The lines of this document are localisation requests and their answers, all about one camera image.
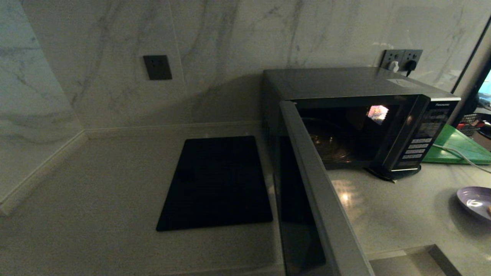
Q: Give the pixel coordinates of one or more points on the dark single wall socket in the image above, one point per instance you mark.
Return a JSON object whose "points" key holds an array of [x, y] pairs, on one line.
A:
{"points": [[157, 67]]}

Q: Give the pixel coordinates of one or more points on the black induction cooktop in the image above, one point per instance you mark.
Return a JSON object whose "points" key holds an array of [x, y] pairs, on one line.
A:
{"points": [[215, 184]]}

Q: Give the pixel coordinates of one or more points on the silver black microwave oven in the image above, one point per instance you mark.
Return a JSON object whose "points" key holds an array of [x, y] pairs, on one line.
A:
{"points": [[337, 82]]}

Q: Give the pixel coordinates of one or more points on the white cabinet front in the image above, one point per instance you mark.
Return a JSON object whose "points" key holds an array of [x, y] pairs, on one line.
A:
{"points": [[402, 266]]}

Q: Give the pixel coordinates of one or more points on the green cutting board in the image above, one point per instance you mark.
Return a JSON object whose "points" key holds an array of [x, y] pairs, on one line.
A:
{"points": [[456, 142]]}

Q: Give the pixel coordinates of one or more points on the purple plate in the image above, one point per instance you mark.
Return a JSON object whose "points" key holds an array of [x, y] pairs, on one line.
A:
{"points": [[472, 195]]}

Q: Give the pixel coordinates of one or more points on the white power plug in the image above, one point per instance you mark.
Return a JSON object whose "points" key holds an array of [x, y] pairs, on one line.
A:
{"points": [[393, 66]]}

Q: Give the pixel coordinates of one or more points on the black glass microwave door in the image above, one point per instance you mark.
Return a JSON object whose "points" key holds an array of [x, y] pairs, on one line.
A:
{"points": [[312, 172]]}

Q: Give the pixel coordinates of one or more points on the double wall socket with plugs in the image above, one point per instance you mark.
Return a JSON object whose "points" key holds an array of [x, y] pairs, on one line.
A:
{"points": [[413, 55], [390, 56]]}

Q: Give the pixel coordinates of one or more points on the black power plug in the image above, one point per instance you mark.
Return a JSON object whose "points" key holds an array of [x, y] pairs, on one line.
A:
{"points": [[411, 66]]}

